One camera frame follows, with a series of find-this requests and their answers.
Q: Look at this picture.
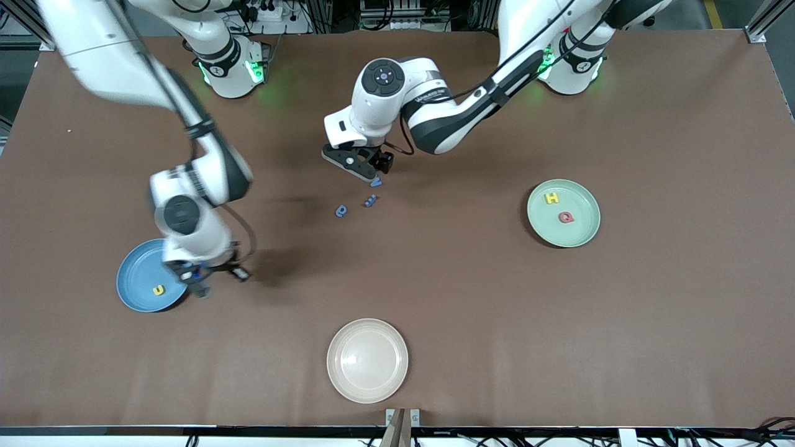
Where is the blue round plate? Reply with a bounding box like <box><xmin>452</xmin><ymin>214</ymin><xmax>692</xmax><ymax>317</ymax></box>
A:
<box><xmin>116</xmin><ymin>238</ymin><xmax>190</xmax><ymax>313</ymax></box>

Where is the dark equipment rack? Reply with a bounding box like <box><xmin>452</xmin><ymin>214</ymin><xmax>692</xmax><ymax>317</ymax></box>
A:
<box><xmin>359</xmin><ymin>0</ymin><xmax>453</xmax><ymax>32</ymax></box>

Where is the white power strip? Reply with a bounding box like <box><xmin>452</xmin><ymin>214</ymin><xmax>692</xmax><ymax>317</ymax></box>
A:
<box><xmin>244</xmin><ymin>2</ymin><xmax>284</xmax><ymax>22</ymax></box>

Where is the beige round plate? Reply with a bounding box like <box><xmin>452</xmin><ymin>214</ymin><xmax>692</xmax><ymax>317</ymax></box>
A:
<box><xmin>327</xmin><ymin>318</ymin><xmax>409</xmax><ymax>404</ymax></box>

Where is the pale green round plate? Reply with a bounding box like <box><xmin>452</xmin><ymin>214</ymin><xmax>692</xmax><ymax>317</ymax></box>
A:
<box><xmin>527</xmin><ymin>179</ymin><xmax>601</xmax><ymax>248</ymax></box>

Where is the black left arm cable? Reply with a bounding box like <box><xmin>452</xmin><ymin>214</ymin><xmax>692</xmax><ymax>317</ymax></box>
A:
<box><xmin>382</xmin><ymin>0</ymin><xmax>584</xmax><ymax>156</ymax></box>

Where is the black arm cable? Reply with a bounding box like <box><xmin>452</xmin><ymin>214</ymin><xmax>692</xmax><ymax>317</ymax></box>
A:
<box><xmin>112</xmin><ymin>0</ymin><xmax>258</xmax><ymax>268</ymax></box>
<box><xmin>382</xmin><ymin>0</ymin><xmax>584</xmax><ymax>156</ymax></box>

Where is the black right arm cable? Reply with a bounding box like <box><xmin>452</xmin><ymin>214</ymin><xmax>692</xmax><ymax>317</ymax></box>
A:
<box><xmin>112</xmin><ymin>0</ymin><xmax>258</xmax><ymax>268</ymax></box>

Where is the metal table edge bracket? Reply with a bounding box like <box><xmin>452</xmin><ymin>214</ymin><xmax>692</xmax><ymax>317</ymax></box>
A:
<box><xmin>385</xmin><ymin>408</ymin><xmax>421</xmax><ymax>447</ymax></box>

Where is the aluminium frame post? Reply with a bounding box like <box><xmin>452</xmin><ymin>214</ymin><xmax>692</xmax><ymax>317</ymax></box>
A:
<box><xmin>0</xmin><ymin>0</ymin><xmax>47</xmax><ymax>52</ymax></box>
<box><xmin>745</xmin><ymin>0</ymin><xmax>795</xmax><ymax>44</ymax></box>

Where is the black cable bundle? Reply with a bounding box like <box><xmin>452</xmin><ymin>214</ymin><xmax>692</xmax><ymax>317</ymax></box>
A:
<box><xmin>677</xmin><ymin>417</ymin><xmax>795</xmax><ymax>447</ymax></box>

